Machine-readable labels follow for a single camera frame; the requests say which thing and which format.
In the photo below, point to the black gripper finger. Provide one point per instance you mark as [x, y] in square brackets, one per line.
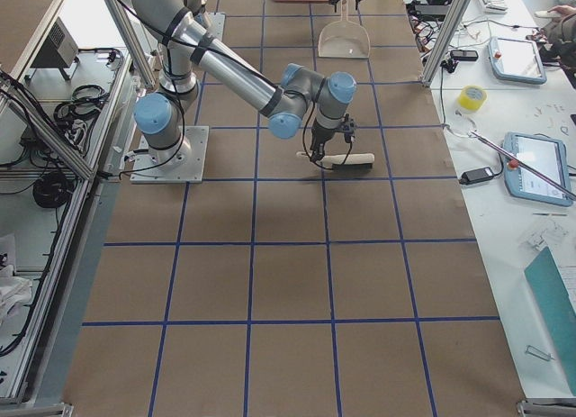
[318, 153]
[312, 152]

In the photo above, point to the beige hand brush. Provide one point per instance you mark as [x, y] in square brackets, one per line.
[341, 162]

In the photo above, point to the beige plastic dustpan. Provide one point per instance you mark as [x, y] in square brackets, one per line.
[344, 39]

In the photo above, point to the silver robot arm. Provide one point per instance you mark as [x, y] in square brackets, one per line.
[173, 23]

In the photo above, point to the yellow tape roll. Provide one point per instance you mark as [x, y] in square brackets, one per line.
[472, 98]

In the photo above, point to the black power adapter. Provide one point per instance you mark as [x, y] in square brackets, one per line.
[476, 176]

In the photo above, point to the far blue teach pendant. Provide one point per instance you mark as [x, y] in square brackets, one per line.
[516, 61]

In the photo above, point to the blue teach pendant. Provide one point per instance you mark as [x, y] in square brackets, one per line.
[516, 61]
[548, 156]

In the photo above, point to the near blue teach pendant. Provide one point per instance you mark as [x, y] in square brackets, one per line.
[548, 156]

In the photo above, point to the teal notebook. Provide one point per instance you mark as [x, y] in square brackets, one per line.
[556, 308]

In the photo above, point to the grey metal box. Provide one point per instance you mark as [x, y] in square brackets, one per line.
[58, 51]

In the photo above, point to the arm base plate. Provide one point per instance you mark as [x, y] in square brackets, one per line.
[186, 166]
[213, 23]

